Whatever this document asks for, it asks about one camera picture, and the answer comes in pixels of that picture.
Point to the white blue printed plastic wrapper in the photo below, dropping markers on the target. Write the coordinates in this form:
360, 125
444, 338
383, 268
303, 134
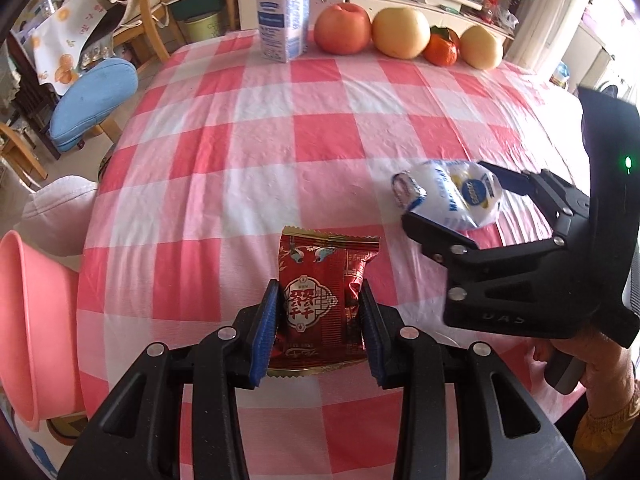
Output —
450, 195

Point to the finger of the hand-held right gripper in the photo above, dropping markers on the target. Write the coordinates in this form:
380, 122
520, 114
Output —
550, 190
440, 240

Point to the red snack packet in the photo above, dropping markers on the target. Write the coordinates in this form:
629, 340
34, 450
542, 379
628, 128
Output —
320, 290

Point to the orange persimmon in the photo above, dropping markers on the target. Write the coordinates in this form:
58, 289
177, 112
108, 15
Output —
442, 50

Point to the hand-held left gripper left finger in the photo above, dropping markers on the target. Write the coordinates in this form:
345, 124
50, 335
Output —
265, 330

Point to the wooden chair with white cover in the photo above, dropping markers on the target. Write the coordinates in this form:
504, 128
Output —
145, 20

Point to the white orange print tablecloth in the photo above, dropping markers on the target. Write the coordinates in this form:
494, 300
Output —
65, 40

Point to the person's right hand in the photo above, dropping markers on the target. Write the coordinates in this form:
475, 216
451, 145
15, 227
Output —
610, 370

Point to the white cushion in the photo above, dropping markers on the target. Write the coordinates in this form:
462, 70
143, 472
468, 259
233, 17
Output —
60, 210

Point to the small yellow pear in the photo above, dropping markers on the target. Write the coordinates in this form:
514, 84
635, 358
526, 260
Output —
482, 47

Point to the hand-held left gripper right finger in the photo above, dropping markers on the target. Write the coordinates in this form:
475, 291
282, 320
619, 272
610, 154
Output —
372, 335

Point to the white washing machine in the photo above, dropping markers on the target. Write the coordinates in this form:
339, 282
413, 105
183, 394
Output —
600, 67

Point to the large yellow pear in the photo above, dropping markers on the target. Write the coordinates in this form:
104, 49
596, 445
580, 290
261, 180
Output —
400, 32

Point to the red apple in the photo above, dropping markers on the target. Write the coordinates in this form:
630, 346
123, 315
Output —
342, 30

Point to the green bin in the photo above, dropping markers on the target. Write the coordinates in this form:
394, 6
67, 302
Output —
200, 27

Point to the blue cushioned stool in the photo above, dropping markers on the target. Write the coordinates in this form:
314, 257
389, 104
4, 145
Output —
95, 95

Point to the white plastic bottle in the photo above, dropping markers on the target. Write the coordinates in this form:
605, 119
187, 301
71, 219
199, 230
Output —
282, 15

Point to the dark green storage box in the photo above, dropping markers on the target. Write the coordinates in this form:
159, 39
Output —
195, 2

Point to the pink plastic basin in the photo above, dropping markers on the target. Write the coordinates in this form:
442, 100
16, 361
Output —
40, 335

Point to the person's right forearm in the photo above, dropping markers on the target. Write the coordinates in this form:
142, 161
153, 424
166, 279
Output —
605, 435

